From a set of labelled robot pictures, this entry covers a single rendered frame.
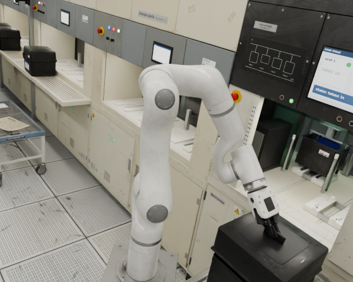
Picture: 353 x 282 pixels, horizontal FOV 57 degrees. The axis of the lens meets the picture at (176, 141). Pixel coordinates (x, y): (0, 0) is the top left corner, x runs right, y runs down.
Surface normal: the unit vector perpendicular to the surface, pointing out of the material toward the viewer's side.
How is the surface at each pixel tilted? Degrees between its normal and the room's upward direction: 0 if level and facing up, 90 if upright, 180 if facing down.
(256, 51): 90
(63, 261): 0
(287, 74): 90
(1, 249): 0
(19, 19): 90
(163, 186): 61
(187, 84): 106
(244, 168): 71
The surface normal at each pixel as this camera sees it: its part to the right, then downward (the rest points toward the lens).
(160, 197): 0.33, -0.05
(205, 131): -0.76, 0.16
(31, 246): 0.15, -0.90
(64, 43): 0.63, 0.40
